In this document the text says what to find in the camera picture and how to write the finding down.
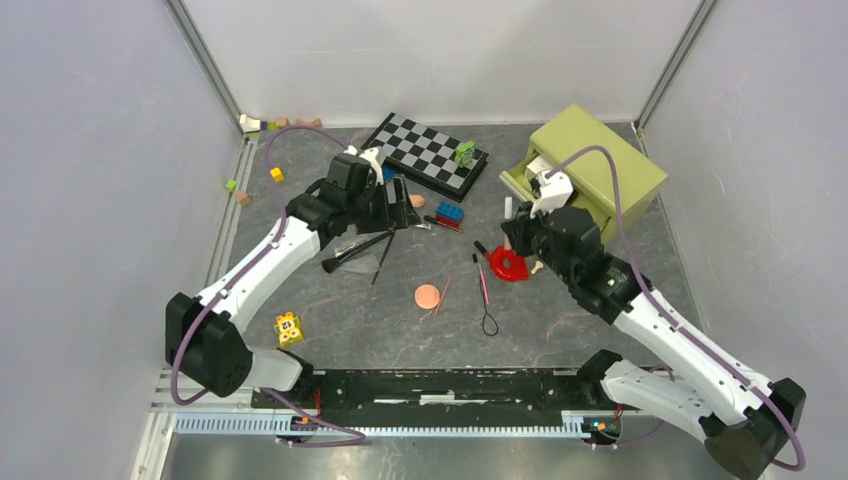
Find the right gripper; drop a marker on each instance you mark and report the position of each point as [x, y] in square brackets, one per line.
[521, 225]

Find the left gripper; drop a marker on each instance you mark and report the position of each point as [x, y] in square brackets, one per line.
[400, 215]

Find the white cube box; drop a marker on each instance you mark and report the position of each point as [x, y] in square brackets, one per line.
[535, 167]

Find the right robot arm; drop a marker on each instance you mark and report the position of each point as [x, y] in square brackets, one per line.
[745, 421]

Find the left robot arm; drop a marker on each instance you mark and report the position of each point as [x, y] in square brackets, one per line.
[204, 332]

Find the dark red lip gloss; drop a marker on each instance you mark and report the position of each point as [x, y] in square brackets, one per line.
[435, 221]

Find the blue red toy brick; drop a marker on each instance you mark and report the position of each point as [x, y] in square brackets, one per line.
[450, 214]

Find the red toy magnet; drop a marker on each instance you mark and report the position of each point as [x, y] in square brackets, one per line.
[507, 265]

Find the black white chessboard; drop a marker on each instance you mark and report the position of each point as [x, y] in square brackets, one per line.
[425, 156]

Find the clear plastic wrapper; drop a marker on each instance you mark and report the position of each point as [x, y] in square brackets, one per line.
[363, 263]

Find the thin pink lip pencil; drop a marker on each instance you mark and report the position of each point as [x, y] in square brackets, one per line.
[442, 297]

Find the round peach powder puff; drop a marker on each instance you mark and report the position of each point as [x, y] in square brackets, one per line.
[427, 296]

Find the large black powder brush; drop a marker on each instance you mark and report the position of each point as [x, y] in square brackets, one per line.
[330, 265]

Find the green toy figure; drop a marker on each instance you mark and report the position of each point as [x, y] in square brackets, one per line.
[464, 154]

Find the small yellow cube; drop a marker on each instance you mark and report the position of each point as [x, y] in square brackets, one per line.
[276, 174]

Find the wooden blocks in corner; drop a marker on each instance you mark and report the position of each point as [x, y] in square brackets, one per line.
[251, 125]

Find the yellow number toy block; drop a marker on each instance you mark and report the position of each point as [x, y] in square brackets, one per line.
[288, 329]

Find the small wooden cube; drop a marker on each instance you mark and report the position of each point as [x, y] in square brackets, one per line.
[242, 198]

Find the black wire loop tool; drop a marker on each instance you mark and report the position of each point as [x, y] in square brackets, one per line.
[489, 325]

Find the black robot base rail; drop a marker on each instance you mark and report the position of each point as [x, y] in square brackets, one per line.
[523, 397]

